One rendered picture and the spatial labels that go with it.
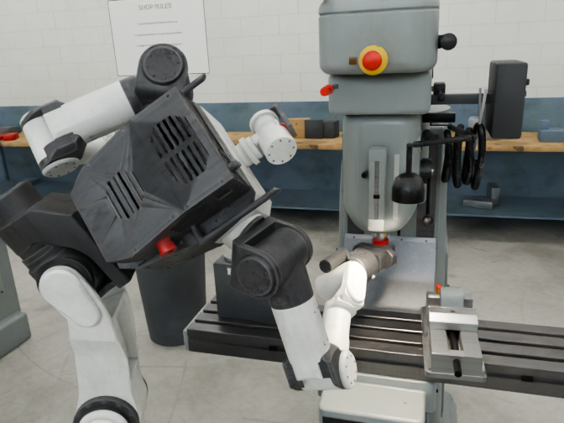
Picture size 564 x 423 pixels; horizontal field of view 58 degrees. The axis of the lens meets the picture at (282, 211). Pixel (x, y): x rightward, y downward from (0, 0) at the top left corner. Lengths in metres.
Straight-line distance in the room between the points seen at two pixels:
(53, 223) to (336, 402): 0.87
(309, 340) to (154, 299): 2.35
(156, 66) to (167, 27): 5.21
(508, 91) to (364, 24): 0.57
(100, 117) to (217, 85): 4.97
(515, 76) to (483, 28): 4.01
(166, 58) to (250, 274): 0.46
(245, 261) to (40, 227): 0.41
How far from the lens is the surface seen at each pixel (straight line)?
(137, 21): 6.46
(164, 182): 0.89
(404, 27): 1.15
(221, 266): 1.60
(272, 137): 1.01
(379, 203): 1.30
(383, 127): 1.30
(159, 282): 3.22
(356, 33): 1.16
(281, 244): 0.96
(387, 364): 1.52
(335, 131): 5.25
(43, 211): 1.08
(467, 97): 1.66
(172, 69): 1.06
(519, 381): 1.54
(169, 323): 3.36
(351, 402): 1.49
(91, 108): 1.11
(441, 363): 1.40
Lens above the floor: 1.80
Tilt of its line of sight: 18 degrees down
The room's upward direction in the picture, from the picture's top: 3 degrees counter-clockwise
